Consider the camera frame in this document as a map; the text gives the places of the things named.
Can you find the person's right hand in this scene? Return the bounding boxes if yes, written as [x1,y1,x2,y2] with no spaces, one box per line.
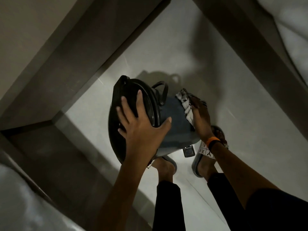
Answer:
[191,97,216,144]

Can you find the person's left hand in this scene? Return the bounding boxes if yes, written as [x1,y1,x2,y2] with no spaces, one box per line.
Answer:
[116,90,173,164]

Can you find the white patterned cloth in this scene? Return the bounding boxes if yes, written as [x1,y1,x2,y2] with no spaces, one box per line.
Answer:
[175,88,208,130]

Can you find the person's left forearm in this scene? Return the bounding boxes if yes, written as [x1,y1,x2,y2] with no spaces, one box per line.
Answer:
[91,158,160,231]

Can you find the person's right forearm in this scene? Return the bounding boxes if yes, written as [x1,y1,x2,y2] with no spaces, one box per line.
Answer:
[210,141,281,210]

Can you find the grey patterned slipper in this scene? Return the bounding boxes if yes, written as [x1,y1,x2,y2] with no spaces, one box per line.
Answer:
[147,155,178,174]
[192,126,229,178]

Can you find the orange wristband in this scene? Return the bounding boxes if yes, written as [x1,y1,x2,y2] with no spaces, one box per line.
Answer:
[207,137,222,151]

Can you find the person's left foot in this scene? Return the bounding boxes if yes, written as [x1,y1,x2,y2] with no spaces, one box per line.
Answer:
[151,157,176,184]

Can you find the person's foot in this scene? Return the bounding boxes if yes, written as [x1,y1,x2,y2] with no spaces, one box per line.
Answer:
[197,158,218,183]
[151,157,176,184]

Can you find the brown bed base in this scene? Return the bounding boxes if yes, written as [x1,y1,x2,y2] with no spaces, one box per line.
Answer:
[190,0,308,140]
[0,120,155,231]

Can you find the person's right foot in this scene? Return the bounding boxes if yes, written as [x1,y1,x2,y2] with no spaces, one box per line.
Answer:
[197,158,218,183]

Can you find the white bedding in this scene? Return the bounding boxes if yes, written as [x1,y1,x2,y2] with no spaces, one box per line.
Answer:
[255,0,308,86]
[0,163,86,231]

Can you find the black trousers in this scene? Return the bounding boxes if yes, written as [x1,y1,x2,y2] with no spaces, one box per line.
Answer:
[152,173,308,231]

